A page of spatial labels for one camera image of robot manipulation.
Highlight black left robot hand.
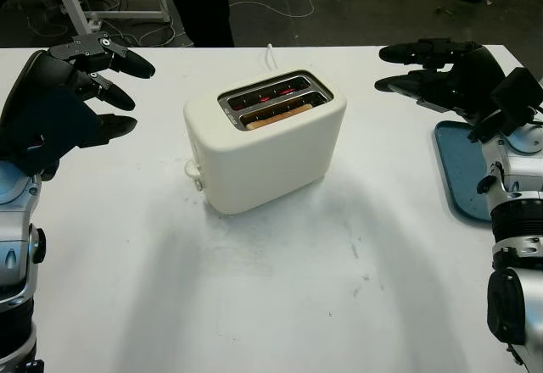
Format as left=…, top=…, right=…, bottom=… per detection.
left=0, top=33, right=156, bottom=141

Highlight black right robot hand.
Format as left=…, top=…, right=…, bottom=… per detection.
left=373, top=38, right=508, bottom=128

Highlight toast slice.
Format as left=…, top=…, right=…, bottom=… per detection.
left=244, top=101, right=314, bottom=131

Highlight person in black trousers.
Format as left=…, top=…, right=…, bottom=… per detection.
left=169, top=0, right=235, bottom=47

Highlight cream white two-slot toaster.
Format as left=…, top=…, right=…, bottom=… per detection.
left=182, top=69, right=348, bottom=216

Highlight blue plastic tray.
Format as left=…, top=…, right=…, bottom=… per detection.
left=434, top=119, right=495, bottom=222

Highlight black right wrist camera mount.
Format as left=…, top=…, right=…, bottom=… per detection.
left=466, top=66, right=543, bottom=143

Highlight grey looped floor cable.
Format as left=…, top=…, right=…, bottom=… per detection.
left=101, top=19, right=176, bottom=47

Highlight white toaster power cable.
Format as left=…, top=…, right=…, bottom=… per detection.
left=263, top=43, right=279, bottom=71

